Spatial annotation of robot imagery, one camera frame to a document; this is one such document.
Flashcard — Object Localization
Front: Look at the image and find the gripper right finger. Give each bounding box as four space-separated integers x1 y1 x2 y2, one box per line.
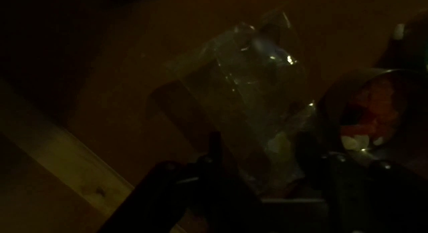
294 129 428 233

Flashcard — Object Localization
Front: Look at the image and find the round metal bin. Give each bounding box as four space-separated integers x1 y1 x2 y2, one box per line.
316 68 428 180

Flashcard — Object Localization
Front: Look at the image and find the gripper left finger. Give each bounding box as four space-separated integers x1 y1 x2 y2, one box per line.
98 131 234 233

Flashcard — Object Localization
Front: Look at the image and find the dark bottle with white cap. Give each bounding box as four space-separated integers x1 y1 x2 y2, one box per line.
374 11 428 73

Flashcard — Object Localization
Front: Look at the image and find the clear plastic bag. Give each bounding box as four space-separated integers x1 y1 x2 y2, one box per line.
151 8 317 193

